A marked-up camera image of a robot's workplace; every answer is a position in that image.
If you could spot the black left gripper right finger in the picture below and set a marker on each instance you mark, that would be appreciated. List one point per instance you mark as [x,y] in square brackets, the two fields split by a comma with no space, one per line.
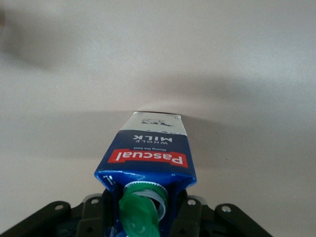
[188,217]

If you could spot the blue white milk carton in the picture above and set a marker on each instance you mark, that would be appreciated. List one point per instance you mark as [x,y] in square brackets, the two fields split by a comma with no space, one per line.
[148,153]

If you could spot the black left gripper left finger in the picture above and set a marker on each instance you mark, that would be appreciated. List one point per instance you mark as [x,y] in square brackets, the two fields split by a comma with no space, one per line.
[95,217]

